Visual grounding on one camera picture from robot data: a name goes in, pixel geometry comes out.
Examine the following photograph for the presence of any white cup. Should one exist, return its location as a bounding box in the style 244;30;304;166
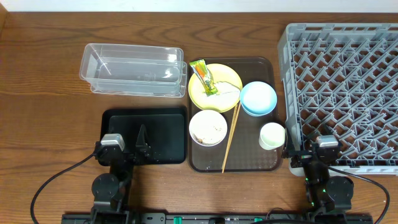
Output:
259;123;285;150

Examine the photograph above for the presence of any light blue bowl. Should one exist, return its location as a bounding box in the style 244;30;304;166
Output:
240;82;277;117

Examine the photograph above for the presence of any white bowl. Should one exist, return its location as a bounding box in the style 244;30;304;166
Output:
188;110;228;147

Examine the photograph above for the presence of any yellow plate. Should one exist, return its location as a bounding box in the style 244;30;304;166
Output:
188;63;243;113

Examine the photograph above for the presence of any white napkin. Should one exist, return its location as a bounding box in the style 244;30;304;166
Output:
215;82;241;95

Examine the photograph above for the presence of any green orange snack wrapper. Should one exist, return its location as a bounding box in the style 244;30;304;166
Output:
189;59;218;96

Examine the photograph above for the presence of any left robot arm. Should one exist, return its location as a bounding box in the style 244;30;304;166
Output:
89;125;152;224

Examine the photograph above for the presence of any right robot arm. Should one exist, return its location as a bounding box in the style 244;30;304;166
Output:
282;128;354;222

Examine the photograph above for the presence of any black food waste tray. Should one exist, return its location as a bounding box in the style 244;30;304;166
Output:
100;107;187;165

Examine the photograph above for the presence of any grey dishwasher rack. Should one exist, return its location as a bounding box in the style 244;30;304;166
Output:
277;23;397;175

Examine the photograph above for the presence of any clear plastic waste bin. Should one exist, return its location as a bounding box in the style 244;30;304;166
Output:
79;43;188;98

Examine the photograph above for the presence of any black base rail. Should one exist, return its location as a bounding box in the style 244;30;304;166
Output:
61;212;374;224

